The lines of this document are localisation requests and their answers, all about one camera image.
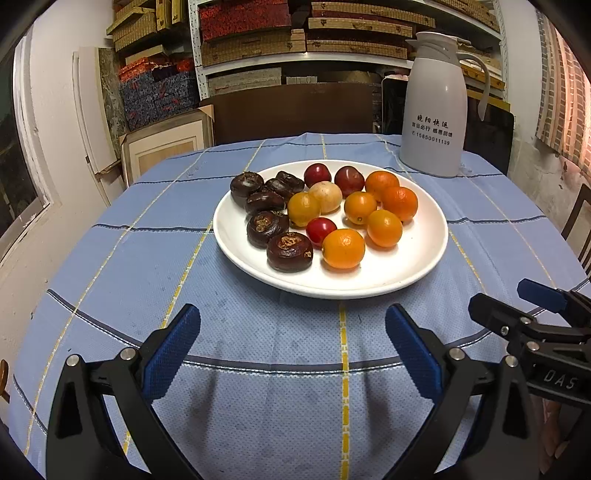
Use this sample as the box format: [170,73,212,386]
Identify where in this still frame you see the yellow tangerine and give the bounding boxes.
[287,191,321,228]

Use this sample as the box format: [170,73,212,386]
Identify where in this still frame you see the wooden chair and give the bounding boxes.
[561,184,591,273]

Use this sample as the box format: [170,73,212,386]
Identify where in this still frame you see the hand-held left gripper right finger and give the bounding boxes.
[385,303,541,480]

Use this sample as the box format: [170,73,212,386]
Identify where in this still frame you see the stack of cream yellow-edged boxes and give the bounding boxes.
[462,39,506,100]

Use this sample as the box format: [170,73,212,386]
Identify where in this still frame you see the dark brown water chestnut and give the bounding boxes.
[246,210,290,248]
[265,171,305,199]
[245,190,286,215]
[266,232,314,273]
[230,171,265,207]

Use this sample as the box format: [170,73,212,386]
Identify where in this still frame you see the stack of woven flat boxes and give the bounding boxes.
[202,0,502,68]

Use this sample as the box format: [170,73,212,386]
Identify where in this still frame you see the white thermos jug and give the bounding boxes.
[398,31,491,178]

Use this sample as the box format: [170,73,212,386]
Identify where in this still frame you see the red cherry tomato front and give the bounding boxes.
[305,217,338,247]

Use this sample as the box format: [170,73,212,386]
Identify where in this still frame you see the pale yellow longan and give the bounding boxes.
[308,181,344,214]

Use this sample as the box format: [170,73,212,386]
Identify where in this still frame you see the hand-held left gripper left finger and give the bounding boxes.
[45,303,202,480]

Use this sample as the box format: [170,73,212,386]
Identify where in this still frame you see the white-framed window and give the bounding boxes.
[0,34,61,259]

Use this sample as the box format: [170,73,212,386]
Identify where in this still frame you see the grey flat boxes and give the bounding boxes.
[208,68,283,97]

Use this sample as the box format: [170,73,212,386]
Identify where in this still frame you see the white board panel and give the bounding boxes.
[73,46,121,174]

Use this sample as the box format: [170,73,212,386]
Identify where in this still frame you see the light wooden picture frame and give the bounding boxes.
[120,108,215,185]

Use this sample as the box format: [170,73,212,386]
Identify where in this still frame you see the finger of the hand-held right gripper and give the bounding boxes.
[468,293,591,358]
[516,278,591,326]

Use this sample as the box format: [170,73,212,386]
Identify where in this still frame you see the small red plum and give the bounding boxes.
[304,163,332,188]
[334,166,366,198]

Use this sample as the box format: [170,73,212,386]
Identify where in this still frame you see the brick-patterned curtain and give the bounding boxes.
[536,9,591,164]

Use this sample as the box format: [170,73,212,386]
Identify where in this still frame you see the stack of blue patterned boxes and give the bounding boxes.
[119,71,200,131]

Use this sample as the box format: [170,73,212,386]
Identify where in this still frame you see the white round plate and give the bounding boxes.
[213,159,450,300]

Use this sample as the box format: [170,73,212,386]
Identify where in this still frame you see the person's right hand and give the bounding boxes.
[539,398,583,479]

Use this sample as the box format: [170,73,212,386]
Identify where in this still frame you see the dark silver-edged panel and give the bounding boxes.
[381,76,411,136]

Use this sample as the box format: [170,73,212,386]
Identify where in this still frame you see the marble-patterned panel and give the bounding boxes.
[98,46,130,139]

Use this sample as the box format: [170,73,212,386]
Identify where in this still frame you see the orange-red patterned boxes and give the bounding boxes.
[119,58,195,83]

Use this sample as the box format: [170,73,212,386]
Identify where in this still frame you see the red brocade box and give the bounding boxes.
[199,1,293,41]

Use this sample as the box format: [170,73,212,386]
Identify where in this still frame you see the blue plaid tablecloth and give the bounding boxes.
[9,133,591,480]

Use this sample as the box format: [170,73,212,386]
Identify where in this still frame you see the pile of tan woven boxes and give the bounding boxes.
[107,0,190,52]

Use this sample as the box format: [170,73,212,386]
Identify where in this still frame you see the small orange tangerine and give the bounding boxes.
[344,191,378,226]
[365,171,400,199]
[366,209,404,247]
[321,228,366,270]
[381,186,419,222]

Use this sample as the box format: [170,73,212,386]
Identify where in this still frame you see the white metal shelf unit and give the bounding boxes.
[187,0,509,100]

